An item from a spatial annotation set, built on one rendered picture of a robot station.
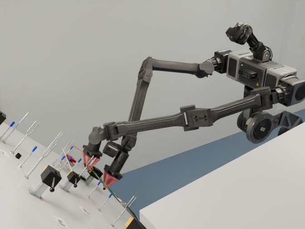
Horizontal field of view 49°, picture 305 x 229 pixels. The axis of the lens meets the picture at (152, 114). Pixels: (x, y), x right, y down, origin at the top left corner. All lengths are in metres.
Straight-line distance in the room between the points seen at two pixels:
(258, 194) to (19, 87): 2.37
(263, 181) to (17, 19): 2.25
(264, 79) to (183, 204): 1.48
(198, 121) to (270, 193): 1.01
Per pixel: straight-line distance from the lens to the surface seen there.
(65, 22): 2.64
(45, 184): 1.06
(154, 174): 3.43
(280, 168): 0.54
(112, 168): 1.70
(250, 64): 1.93
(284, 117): 2.20
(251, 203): 0.47
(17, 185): 1.06
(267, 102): 1.68
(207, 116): 1.44
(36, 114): 2.82
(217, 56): 2.09
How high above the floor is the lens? 2.17
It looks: 29 degrees down
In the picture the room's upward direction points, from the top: 1 degrees counter-clockwise
